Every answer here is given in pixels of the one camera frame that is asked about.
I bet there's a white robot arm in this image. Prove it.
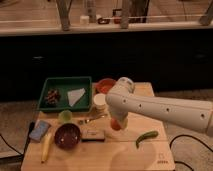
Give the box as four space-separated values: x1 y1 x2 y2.
105 77 213 137

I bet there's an orange bowl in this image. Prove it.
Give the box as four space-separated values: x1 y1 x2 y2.
95 78 116 94

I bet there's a dark purple bowl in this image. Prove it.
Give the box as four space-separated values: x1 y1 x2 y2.
54 123 81 150

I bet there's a white jar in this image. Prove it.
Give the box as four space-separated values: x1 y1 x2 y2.
93 93 106 112

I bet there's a green cucumber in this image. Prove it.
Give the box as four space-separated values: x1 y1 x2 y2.
135 130 159 149

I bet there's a metal spoon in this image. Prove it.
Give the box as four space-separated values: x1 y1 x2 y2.
77 114 107 125

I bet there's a white cloth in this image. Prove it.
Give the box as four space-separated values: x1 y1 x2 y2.
67 88 85 107

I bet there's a green cup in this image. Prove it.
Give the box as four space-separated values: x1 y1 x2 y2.
58 110 72 123

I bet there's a green tray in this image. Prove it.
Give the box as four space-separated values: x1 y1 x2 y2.
37 76 92 113

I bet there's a brown pine cone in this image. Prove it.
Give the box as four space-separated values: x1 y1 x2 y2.
44 89 60 106

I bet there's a yellow banana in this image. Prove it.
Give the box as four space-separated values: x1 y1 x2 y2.
41 133 52 163

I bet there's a blue sponge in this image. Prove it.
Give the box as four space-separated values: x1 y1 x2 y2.
29 120 50 142

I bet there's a black cable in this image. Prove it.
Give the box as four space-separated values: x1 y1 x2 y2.
0 133 25 158
169 133 213 171

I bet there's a black cable left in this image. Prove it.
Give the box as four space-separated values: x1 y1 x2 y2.
0 133 25 158

